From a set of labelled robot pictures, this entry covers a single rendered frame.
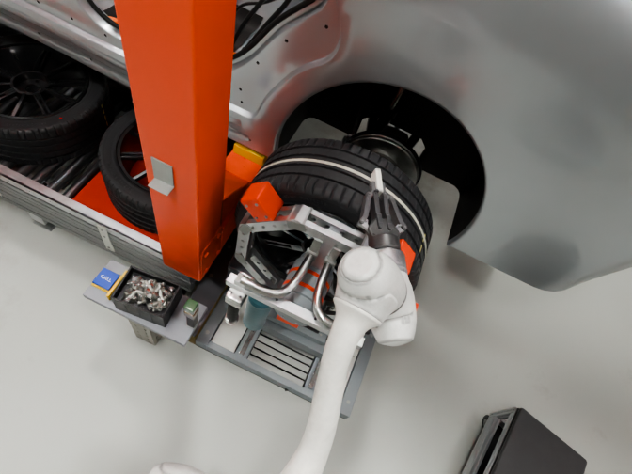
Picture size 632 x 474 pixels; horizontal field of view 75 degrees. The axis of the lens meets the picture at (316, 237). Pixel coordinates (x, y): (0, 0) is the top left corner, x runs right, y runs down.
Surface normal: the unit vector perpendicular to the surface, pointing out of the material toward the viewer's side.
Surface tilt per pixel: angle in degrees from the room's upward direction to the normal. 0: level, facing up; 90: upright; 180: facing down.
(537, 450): 0
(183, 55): 90
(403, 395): 0
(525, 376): 0
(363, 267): 31
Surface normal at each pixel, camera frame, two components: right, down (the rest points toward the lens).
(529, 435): 0.22, -0.49
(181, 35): -0.38, 0.75
